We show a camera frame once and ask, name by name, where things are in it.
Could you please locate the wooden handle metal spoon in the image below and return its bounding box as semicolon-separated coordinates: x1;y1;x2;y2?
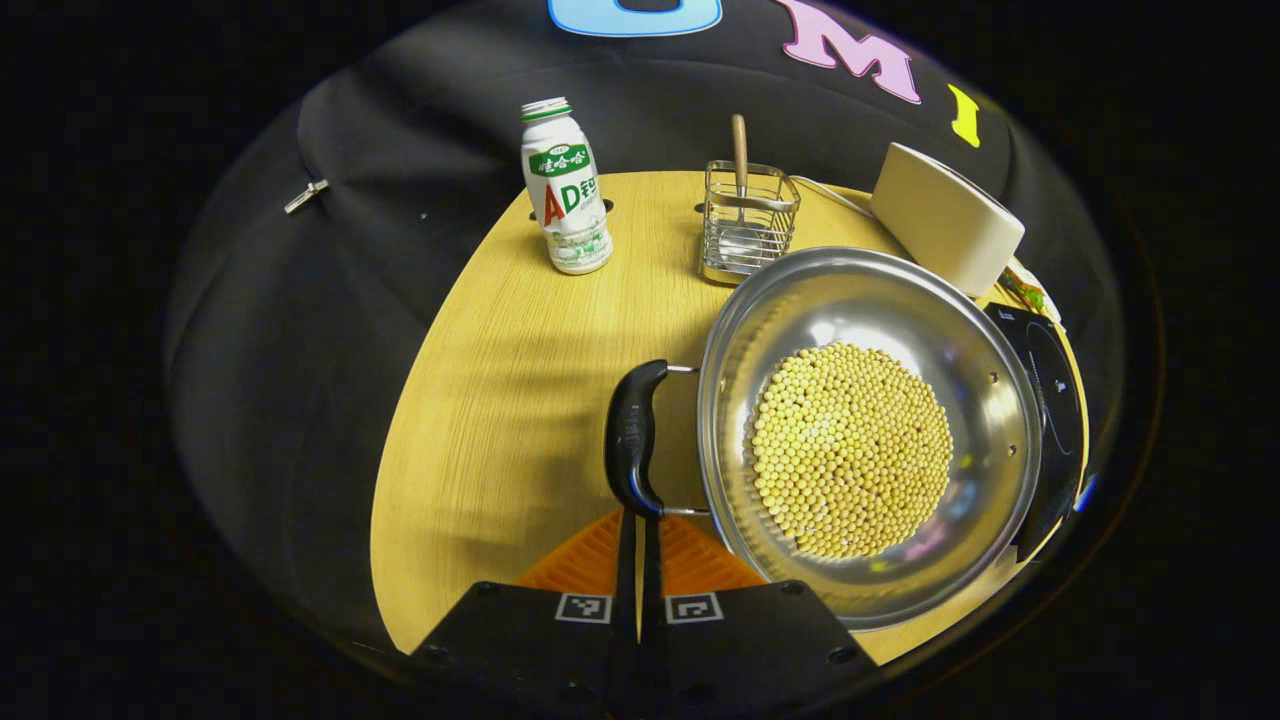
728;113;771;266

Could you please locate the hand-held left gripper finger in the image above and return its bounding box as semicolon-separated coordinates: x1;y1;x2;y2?
640;515;881;720
410;508;641;720

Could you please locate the black induction cooktop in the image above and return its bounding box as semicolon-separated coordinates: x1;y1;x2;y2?
985;302;1086;563

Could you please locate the white green label bottle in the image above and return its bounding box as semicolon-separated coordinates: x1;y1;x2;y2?
520;97;614;276

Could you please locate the stainless steel pot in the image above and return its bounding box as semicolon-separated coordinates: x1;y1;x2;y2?
605;247;1044;631

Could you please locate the large pile of soybeans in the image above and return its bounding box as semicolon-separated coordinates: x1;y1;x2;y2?
750;342;954;559

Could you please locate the wire mesh basket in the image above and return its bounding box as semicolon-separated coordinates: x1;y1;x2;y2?
700;160;802;286

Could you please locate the sandwich with lettuce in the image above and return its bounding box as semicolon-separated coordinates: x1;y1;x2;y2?
1003;262;1053;319

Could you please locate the white toaster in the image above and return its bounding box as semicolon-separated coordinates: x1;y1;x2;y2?
868;142;1027;299

